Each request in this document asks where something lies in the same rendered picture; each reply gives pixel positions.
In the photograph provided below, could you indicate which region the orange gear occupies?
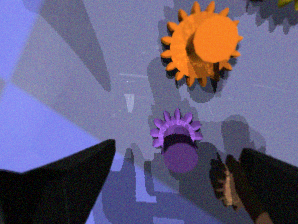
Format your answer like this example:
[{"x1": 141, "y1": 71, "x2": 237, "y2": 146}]
[{"x1": 160, "y1": 1, "x2": 243, "y2": 87}]

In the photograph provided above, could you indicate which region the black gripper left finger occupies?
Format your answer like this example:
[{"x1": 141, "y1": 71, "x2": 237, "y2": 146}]
[{"x1": 0, "y1": 139, "x2": 116, "y2": 224}]

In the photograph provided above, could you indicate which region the brown gear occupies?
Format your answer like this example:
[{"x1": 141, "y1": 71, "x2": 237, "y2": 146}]
[{"x1": 211, "y1": 156, "x2": 273, "y2": 224}]

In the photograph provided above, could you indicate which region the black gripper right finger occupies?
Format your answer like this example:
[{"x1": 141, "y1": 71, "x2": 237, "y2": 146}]
[{"x1": 240, "y1": 148, "x2": 298, "y2": 224}]

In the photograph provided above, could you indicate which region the purple gear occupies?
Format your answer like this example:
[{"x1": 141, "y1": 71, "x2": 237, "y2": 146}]
[{"x1": 150, "y1": 108, "x2": 203, "y2": 173}]

